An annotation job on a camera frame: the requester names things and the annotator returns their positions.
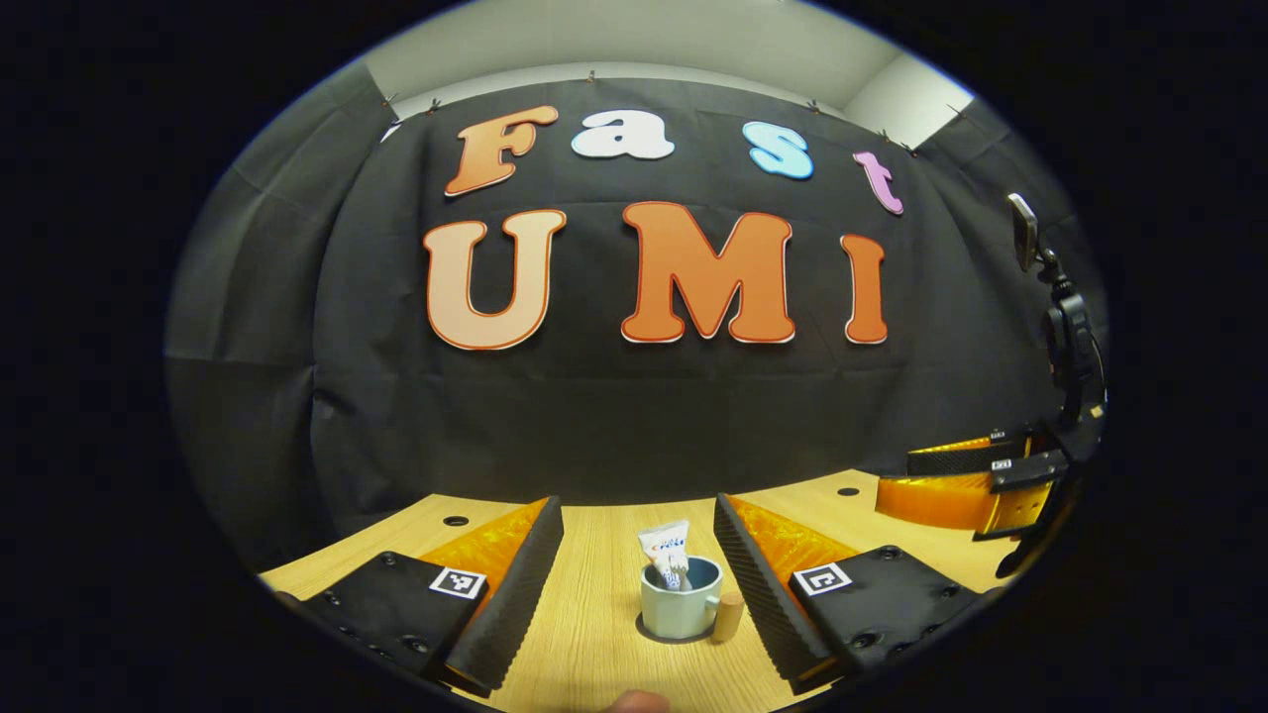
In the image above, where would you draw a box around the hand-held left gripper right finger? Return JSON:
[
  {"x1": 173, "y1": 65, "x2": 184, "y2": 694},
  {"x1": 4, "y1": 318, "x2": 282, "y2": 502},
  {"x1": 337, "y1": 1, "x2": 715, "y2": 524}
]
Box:
[{"x1": 713, "y1": 492, "x2": 982, "y2": 694}]

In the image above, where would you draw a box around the wooden desktop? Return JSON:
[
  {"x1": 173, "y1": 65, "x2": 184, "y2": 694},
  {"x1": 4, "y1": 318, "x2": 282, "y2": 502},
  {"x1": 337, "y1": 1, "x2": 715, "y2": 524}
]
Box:
[{"x1": 260, "y1": 470, "x2": 1021, "y2": 713}]

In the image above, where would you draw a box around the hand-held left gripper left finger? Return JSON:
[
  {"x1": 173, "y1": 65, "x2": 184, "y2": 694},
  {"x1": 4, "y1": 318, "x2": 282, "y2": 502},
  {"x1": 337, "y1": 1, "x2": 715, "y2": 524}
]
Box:
[{"x1": 297, "y1": 495, "x2": 566, "y2": 697}]

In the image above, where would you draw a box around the black backdrop cloth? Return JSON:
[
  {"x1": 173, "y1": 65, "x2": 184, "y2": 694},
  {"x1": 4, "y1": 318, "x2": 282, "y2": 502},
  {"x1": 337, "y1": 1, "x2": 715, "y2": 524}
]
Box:
[{"x1": 163, "y1": 64, "x2": 1106, "y2": 575}]

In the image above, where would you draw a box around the round dark brown coaster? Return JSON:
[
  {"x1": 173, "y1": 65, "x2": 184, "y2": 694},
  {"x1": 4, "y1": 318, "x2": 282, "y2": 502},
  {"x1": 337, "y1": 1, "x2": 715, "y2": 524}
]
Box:
[{"x1": 634, "y1": 612, "x2": 716, "y2": 646}]

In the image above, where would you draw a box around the white toothpaste tube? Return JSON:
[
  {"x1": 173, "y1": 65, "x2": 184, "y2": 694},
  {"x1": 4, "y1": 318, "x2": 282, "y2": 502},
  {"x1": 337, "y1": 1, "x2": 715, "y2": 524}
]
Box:
[{"x1": 638, "y1": 520, "x2": 691, "y2": 590}]

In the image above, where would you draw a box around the pale blue cup wooden handle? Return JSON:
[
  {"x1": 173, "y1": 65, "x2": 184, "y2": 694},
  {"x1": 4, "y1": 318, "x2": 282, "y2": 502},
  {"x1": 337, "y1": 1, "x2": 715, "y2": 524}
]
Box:
[{"x1": 639, "y1": 555, "x2": 746, "y2": 643}]

